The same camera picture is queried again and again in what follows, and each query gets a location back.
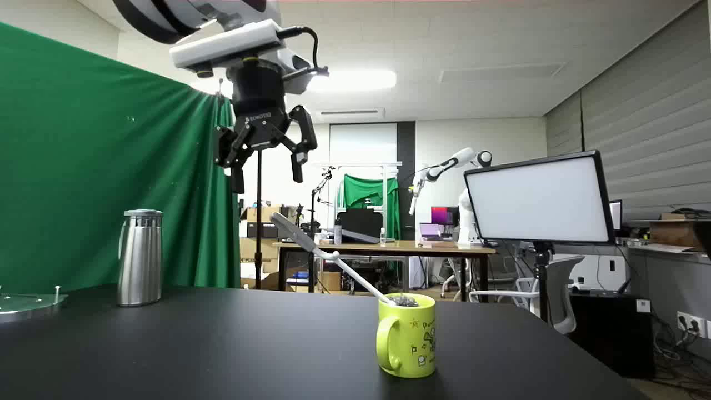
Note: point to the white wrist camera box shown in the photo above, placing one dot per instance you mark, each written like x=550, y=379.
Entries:
x=222, y=40

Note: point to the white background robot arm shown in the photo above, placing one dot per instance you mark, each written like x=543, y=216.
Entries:
x=445, y=166

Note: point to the wooden top lab table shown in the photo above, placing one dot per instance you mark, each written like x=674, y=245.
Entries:
x=402, y=248

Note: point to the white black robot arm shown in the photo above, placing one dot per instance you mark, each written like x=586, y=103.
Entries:
x=184, y=11

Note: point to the white wall power outlet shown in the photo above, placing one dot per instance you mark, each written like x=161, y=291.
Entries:
x=689, y=322

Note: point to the white office chair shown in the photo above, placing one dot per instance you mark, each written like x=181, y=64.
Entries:
x=562, y=296

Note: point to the silver metal bottle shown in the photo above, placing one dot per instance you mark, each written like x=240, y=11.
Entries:
x=139, y=258

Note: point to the white screen monitor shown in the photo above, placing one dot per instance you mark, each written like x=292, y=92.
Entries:
x=536, y=201

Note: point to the green backdrop curtain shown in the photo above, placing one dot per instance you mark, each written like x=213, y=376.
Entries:
x=90, y=170

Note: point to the grey window blinds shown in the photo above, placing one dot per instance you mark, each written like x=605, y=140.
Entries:
x=652, y=111

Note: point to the black computer tower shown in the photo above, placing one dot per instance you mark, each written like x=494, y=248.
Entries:
x=611, y=334

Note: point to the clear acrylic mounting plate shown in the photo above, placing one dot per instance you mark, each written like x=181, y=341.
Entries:
x=24, y=303

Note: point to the silver standoff screw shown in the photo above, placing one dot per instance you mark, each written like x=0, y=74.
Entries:
x=57, y=293

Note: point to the black monitor stand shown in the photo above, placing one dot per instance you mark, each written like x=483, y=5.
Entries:
x=544, y=280

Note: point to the lime green mug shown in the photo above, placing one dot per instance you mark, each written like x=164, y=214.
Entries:
x=411, y=336

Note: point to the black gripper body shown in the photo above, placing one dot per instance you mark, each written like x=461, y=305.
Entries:
x=259, y=95

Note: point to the black tripod pole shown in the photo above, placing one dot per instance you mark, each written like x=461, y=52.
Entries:
x=259, y=223

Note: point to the small green background cloth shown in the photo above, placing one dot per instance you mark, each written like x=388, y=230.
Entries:
x=362, y=191

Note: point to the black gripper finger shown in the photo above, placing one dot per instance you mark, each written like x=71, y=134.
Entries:
x=236, y=156
x=303, y=140

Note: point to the pink screen laptop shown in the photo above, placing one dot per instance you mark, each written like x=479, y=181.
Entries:
x=445, y=216

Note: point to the white long spoon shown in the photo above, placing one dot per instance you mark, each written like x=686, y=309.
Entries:
x=325, y=256

